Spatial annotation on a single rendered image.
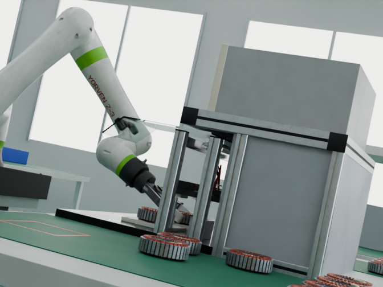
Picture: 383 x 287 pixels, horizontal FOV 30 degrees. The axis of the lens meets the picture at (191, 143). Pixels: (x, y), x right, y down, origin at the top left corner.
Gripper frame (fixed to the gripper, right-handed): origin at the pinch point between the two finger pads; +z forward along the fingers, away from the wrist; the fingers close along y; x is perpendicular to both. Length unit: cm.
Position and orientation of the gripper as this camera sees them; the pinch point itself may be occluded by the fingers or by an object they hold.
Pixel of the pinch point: (183, 216)
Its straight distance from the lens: 236.2
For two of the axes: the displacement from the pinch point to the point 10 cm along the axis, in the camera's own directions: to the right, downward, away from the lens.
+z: 7.2, 6.0, -3.4
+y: 3.4, 1.2, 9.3
